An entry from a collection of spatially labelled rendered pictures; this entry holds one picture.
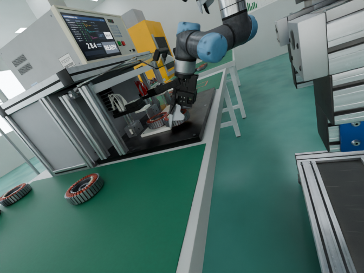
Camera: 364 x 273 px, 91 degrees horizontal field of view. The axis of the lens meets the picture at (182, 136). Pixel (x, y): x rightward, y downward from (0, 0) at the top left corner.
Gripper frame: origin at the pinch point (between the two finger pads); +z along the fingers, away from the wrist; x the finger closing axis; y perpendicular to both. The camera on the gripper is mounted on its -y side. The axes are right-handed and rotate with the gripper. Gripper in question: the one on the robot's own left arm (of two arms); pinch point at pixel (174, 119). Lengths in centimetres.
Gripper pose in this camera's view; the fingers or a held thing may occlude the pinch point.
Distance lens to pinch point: 76.4
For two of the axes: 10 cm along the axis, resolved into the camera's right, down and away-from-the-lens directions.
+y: 9.5, 2.3, -2.0
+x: 2.9, -4.9, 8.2
